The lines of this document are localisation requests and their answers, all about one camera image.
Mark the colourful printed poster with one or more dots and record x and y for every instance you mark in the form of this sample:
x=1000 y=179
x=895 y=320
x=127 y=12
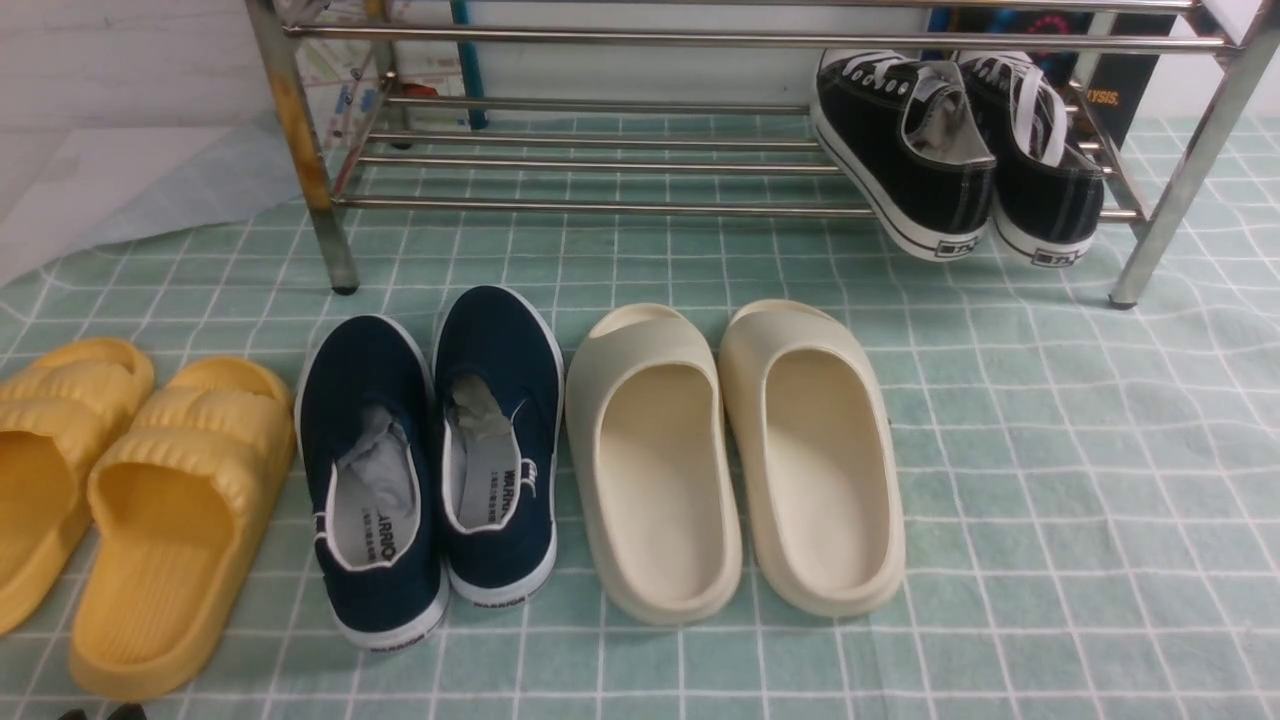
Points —
x=337 y=72

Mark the right cream foam slide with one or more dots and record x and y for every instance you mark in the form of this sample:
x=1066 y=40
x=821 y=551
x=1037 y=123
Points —
x=810 y=423

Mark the light blue paper sheet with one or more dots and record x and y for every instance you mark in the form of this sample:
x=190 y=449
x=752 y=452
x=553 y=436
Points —
x=67 y=190

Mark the left cream foam slide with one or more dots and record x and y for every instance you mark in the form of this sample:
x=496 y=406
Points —
x=644 y=417

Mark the yellow rubber slipper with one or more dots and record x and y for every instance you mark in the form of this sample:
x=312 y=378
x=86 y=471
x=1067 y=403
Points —
x=182 y=502
x=58 y=417

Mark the right navy canvas shoe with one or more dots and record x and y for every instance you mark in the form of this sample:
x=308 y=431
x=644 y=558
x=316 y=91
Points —
x=499 y=384

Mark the green checkered cloth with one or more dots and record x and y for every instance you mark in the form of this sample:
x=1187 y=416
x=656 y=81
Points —
x=1090 y=494

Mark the teal vertical pole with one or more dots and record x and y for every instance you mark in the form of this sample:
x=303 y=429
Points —
x=470 y=68

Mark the metal shoe rack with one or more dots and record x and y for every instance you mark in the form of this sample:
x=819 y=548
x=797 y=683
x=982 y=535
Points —
x=387 y=141

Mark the navy canvas shoe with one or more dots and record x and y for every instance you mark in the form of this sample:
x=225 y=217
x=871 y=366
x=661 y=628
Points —
x=499 y=384
x=365 y=422

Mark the left navy canvas shoe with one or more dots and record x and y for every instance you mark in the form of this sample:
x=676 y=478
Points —
x=365 y=422

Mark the right yellow rubber slipper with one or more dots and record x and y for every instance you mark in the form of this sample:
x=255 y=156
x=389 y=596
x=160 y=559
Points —
x=182 y=502

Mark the black canvas sneaker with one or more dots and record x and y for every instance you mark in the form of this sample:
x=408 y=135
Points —
x=904 y=132
x=1048 y=194

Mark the left yellow rubber slipper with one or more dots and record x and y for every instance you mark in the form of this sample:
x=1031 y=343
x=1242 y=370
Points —
x=58 y=417

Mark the cream foam slide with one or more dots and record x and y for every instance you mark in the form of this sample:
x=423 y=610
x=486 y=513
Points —
x=810 y=423
x=644 y=417

